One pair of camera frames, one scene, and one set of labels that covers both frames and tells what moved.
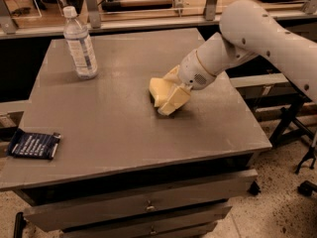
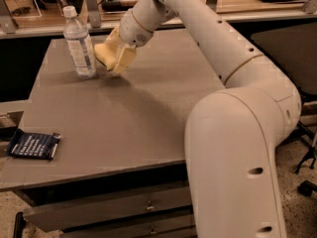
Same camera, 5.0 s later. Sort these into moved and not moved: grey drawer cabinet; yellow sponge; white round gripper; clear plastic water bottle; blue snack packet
Moved: white round gripper; yellow sponge
Not moved: blue snack packet; clear plastic water bottle; grey drawer cabinet
